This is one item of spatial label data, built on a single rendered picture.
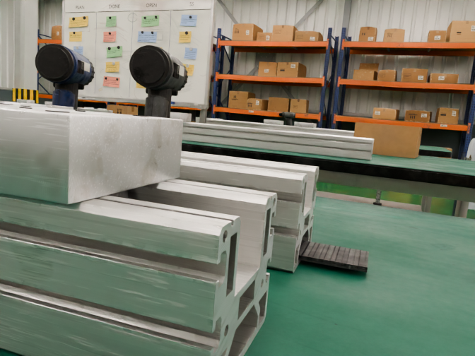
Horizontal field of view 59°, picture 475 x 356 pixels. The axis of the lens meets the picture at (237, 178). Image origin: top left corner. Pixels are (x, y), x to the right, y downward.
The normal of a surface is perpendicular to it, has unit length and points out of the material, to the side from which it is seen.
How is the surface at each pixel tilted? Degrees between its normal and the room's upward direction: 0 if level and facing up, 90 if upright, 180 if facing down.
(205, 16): 90
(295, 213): 90
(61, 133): 90
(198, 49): 90
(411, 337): 0
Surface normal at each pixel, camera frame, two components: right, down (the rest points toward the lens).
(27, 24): 0.92, 0.13
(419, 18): -0.39, 0.11
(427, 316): 0.08, -0.99
